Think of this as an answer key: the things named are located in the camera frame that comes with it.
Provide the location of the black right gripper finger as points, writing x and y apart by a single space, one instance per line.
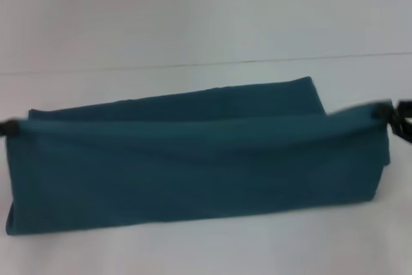
399 118

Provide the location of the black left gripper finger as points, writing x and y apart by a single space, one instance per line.
9 128

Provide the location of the teal blue printed t-shirt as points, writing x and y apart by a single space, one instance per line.
193 165

